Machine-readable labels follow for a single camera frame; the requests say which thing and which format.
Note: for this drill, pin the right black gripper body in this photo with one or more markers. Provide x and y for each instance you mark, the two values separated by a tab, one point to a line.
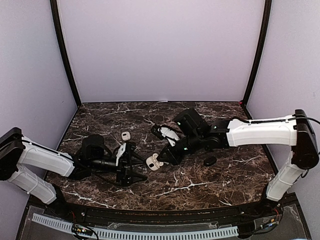
177	158

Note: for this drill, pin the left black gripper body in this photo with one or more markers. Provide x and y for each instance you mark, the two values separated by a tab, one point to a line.
121	170

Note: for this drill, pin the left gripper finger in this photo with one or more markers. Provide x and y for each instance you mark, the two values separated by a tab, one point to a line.
135	158
137	177

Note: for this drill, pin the white charging case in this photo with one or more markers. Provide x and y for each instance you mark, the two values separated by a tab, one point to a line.
153	163
126	136

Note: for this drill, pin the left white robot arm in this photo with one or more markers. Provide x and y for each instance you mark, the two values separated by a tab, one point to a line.
93	158

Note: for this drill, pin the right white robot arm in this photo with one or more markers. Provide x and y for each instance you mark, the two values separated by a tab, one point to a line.
291	130

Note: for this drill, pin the black charging case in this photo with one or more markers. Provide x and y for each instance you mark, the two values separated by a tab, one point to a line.
209	161

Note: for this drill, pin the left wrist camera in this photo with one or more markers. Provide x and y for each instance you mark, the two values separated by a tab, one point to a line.
120	150

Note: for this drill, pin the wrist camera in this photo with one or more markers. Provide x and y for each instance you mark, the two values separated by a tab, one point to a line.
165	133
120	150

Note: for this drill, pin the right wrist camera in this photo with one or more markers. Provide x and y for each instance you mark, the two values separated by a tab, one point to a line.
165	133

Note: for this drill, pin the white slotted cable duct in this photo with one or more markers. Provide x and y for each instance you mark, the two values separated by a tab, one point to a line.
121	231

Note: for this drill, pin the black front rail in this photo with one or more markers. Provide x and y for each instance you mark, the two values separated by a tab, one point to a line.
102	215

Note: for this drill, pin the right black frame post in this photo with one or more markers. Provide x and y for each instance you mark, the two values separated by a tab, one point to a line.
258	52

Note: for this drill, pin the black frame post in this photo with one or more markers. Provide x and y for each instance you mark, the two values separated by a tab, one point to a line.
258	52
63	51

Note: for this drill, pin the left black frame post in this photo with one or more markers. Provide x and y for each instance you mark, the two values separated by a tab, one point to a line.
63	51

